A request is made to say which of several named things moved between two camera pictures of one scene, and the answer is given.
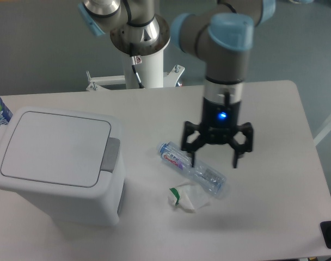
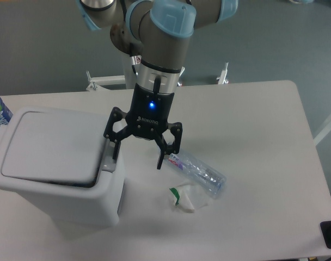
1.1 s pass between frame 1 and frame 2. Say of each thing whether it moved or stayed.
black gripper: moved
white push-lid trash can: stayed
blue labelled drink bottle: stayed
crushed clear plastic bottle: stayed
